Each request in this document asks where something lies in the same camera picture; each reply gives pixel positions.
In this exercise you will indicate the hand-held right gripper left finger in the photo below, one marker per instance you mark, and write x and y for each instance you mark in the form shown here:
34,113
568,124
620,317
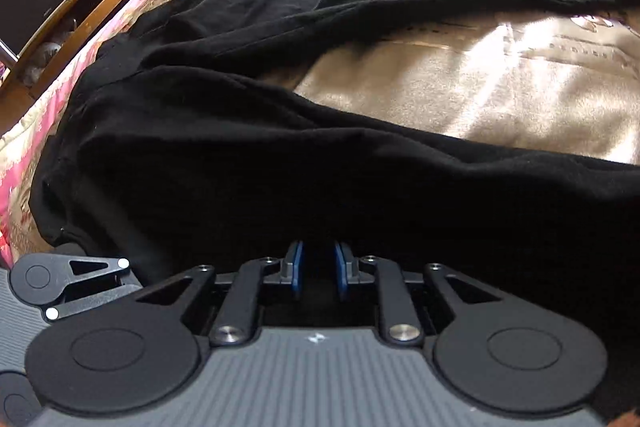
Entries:
296,267

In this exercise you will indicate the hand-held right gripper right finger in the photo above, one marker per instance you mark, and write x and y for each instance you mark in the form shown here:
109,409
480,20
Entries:
341,269

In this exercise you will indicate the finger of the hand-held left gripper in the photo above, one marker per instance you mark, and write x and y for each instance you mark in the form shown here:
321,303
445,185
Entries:
107,274

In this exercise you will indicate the black pants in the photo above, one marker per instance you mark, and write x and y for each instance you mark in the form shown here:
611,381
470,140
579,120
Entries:
250,182

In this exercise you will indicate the floral satin bedspread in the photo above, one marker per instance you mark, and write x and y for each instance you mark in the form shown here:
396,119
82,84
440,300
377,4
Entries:
450,97

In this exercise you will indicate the grey bundled cloth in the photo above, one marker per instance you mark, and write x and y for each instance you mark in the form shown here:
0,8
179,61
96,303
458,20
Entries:
47,52

